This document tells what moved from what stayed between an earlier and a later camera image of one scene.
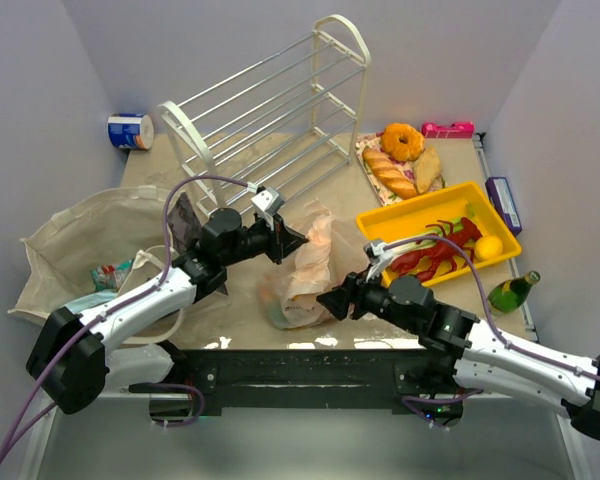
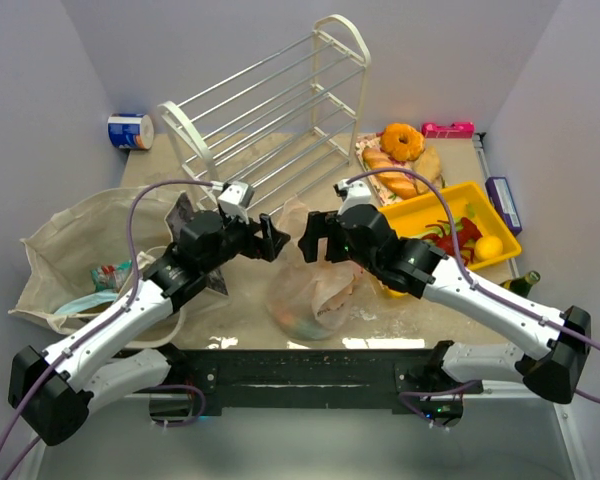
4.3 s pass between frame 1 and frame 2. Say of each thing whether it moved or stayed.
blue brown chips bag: stayed
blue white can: stayed
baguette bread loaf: stayed
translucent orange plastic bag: moved
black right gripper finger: moved
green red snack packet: stayed
